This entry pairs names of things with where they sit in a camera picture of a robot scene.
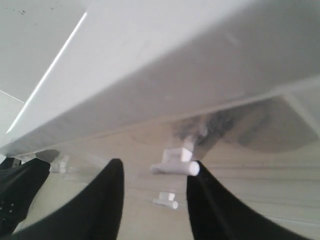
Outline white plastic drawer cabinet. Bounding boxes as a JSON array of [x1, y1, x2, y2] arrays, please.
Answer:
[[0, 0, 320, 157]]

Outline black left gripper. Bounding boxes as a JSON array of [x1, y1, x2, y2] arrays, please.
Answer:
[[0, 157, 50, 235]]

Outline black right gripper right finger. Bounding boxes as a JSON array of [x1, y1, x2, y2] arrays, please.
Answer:
[[186, 160, 304, 240]]

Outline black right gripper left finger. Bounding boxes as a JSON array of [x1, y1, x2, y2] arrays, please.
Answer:
[[9, 158, 125, 240]]

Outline key bunch with blue fob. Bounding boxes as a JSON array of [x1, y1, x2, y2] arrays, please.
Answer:
[[172, 109, 251, 148]]

